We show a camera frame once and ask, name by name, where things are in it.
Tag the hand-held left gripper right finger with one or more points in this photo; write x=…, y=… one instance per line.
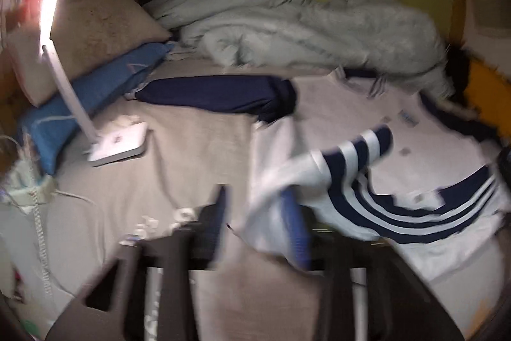
x=296, y=233

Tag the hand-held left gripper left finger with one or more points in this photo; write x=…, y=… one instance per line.
x=216, y=223

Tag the white navy striped jacket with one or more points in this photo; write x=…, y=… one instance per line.
x=343, y=117

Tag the white desk lamp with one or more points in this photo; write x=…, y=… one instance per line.
x=119, y=143

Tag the blue pillow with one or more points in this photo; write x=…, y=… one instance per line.
x=92, y=89

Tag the light grey quilt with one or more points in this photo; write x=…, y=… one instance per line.
x=303, y=33

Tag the beige pillow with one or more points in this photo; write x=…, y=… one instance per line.
x=99, y=33

